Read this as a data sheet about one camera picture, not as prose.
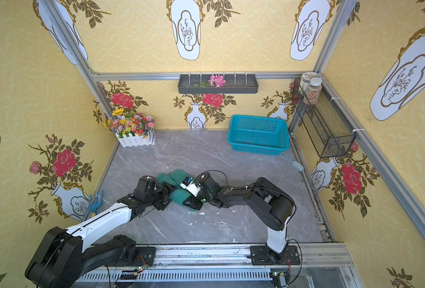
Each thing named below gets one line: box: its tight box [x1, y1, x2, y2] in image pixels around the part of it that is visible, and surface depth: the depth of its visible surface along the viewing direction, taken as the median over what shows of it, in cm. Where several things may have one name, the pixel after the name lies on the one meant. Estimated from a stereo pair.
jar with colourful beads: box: [303, 77, 323, 105], surface depth 82 cm
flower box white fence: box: [103, 108, 157, 148], surface depth 105 cm
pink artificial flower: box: [207, 73, 227, 88], surface depth 90 cm
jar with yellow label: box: [298, 72, 321, 96], surface depth 87 cm
